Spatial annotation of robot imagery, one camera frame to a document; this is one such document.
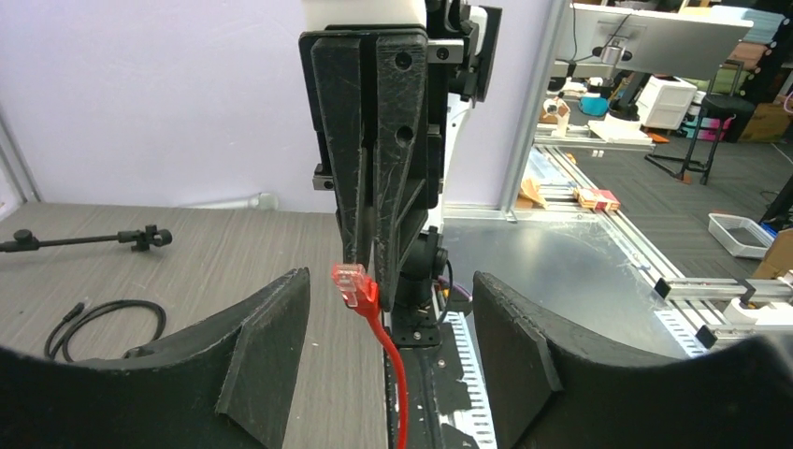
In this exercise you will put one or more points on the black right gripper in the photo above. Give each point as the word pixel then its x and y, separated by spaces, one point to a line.
pixel 463 42

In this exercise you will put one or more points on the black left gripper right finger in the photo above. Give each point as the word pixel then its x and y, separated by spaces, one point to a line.
pixel 552 383

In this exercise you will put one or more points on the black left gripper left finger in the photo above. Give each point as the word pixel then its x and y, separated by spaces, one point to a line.
pixel 225 382

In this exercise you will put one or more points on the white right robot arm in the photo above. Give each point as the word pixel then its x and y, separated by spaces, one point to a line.
pixel 422 258

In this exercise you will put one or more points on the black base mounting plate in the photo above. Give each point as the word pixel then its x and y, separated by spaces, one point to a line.
pixel 448 403

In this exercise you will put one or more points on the red and tan box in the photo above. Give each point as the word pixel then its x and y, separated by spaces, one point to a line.
pixel 596 199

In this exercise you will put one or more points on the white plastic tray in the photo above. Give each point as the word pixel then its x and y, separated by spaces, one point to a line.
pixel 740 236

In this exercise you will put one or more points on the black tripod stand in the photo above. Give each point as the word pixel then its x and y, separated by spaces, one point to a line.
pixel 142 240

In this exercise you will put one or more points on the grey monitor on stand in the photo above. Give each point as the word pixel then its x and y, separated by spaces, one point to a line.
pixel 598 41

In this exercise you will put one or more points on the white drawer cabinet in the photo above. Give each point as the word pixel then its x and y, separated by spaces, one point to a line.
pixel 663 102

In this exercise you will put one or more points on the black stool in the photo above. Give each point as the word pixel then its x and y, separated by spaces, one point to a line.
pixel 716 106

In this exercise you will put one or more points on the grey cylinder by wall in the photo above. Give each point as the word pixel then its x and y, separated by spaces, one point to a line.
pixel 260 201

